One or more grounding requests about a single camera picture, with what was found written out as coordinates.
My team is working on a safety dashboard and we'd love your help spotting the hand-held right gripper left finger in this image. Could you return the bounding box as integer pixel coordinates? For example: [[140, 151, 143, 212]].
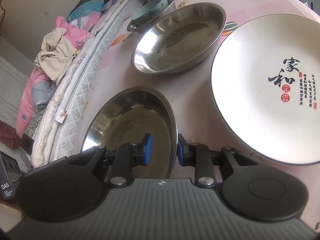
[[80, 133, 153, 187]]

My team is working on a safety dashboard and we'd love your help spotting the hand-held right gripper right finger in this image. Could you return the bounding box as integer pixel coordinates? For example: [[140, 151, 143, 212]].
[[176, 133, 250, 187]]

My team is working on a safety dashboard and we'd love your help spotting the medium stainless steel plate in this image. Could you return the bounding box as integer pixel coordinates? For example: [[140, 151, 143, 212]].
[[82, 86, 178, 179]]

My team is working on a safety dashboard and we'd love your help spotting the white ceramic plate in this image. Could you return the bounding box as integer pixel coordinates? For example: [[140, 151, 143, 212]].
[[210, 14, 320, 166]]

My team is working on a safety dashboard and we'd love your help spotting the large stainless steel plate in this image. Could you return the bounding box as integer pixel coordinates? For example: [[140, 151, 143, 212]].
[[131, 2, 227, 75]]

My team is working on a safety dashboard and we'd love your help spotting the teal ceramic bowl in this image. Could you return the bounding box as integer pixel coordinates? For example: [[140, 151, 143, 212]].
[[132, 0, 168, 21]]

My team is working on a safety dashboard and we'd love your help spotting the green leaf patterned pillow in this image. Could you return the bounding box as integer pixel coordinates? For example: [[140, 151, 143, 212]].
[[26, 112, 48, 137]]

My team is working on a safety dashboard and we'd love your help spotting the pink patterned tablecloth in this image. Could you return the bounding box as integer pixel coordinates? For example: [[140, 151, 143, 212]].
[[81, 0, 320, 180]]

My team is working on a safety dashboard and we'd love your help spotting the pile of clothes and bedding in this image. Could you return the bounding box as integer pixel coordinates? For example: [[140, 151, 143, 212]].
[[16, 15, 92, 137]]

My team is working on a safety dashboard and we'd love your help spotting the white panelled door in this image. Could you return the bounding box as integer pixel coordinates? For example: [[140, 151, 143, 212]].
[[0, 55, 28, 120]]

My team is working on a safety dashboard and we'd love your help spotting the cream cloth garment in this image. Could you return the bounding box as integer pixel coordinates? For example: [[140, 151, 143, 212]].
[[34, 27, 77, 83]]

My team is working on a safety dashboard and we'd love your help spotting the teal patterned quilt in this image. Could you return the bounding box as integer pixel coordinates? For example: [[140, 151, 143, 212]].
[[66, 0, 104, 25]]

